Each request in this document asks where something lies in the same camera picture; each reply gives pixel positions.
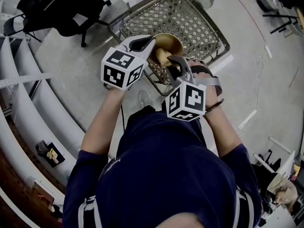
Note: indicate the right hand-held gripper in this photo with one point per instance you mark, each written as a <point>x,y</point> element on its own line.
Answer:
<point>190,101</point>

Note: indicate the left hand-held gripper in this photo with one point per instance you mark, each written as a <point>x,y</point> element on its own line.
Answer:
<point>114,76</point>

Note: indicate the yellow sponge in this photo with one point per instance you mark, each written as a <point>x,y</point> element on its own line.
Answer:
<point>162,56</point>

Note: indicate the tan ceramic bowl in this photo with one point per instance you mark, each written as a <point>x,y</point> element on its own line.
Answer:
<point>168,43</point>

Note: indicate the person's left forearm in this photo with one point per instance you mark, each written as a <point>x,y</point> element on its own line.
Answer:
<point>104,125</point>

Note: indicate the person's right forearm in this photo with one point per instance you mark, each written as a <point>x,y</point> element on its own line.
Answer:
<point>221,132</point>

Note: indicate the person's right hand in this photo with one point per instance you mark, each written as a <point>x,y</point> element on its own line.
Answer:
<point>211,98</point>

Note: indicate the person's white left shoe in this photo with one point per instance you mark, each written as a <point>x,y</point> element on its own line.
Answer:
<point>145,98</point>

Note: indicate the person's black trousers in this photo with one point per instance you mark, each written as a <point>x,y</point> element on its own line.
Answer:
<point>142,116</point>

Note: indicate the white power strip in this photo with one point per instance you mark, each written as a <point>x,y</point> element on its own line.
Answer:
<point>268,52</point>

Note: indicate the black office chair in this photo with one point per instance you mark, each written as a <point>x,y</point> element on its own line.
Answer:
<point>59,11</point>

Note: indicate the person's navy shirt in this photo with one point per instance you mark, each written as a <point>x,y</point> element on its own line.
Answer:
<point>166,170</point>

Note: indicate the black metal stand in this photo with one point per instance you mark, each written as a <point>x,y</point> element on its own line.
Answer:
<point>282,22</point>

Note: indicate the grey round basket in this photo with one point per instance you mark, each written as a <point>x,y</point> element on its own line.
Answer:
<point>268,0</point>

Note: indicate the white tube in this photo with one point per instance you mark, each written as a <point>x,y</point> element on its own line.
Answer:
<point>279,144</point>

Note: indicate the white shelf unit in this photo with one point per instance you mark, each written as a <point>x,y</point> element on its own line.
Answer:
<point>26,103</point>

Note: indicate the round wooden table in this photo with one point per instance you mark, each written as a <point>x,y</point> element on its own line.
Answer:
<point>300,18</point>

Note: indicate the black folding chair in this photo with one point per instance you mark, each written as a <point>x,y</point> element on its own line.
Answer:
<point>13,26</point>

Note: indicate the black box with yellow items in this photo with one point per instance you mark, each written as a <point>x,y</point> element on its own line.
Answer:
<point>53,154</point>

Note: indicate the brown cardboard box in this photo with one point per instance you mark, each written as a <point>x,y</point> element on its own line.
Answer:
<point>45,192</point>

